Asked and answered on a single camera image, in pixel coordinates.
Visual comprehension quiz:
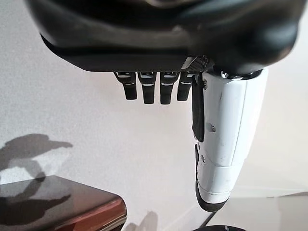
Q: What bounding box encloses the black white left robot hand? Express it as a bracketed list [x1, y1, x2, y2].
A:
[24, 0, 303, 213]

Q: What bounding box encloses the glossy brown wooden stool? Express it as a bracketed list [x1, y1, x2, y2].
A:
[0, 175, 128, 231]

